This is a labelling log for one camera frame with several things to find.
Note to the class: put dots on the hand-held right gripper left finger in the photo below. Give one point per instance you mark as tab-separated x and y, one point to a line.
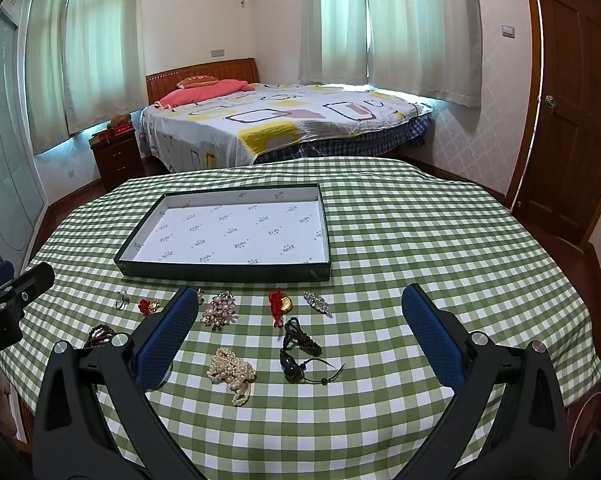
163	340

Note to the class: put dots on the green checkered tablecloth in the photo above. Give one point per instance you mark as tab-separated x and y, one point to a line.
430	240

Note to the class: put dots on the gold pearl rhinestone brooch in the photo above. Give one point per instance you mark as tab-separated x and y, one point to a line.
219	310

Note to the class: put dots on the brown wooden door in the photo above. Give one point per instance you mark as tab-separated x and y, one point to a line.
570	110

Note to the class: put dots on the dark wooden nightstand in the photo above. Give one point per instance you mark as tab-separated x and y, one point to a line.
118	160

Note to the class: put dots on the silver rhinestone brooch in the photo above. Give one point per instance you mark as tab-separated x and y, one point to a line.
318	304

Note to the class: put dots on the small patterned cushion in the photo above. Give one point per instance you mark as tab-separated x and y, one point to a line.
195	82

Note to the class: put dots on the white sheer curtain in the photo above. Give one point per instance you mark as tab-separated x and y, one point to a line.
48	60
105	45
420	30
333	20

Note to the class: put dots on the blue plaid bed skirt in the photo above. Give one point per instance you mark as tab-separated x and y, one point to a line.
360	146

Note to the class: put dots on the metal door knob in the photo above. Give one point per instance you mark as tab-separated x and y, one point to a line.
550	102

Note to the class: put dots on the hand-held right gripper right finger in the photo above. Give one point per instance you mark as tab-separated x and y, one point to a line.
438	340

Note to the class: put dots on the red box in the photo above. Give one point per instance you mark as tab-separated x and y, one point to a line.
119	130

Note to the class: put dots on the red flower brooch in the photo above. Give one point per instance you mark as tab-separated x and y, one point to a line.
149	306

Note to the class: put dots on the frosted glass sliding wardrobe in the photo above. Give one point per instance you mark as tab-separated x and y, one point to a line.
5	160

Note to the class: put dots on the wall light switch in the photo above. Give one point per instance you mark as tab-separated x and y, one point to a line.
507	30

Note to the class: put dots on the wooden headboard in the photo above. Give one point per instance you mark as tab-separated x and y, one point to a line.
205	67

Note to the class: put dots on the bed with patterned cover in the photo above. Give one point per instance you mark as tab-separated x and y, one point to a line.
280	120

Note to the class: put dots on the pink pillow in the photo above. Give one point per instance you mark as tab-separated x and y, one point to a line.
205	91

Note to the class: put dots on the dark green shallow box tray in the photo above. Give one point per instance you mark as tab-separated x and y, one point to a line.
240	232

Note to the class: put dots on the small silver earring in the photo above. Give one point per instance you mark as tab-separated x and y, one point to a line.
200	296

